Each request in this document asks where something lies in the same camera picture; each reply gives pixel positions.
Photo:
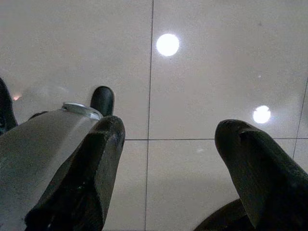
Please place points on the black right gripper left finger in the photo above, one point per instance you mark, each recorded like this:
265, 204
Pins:
96, 163

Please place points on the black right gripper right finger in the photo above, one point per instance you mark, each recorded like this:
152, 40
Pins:
262, 166

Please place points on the silver robot leg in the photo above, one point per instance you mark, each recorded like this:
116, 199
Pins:
36, 154

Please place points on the black robot foot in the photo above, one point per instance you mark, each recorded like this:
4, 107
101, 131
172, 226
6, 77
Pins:
103, 98

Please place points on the black robot leg part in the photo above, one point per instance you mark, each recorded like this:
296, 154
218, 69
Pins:
6, 108

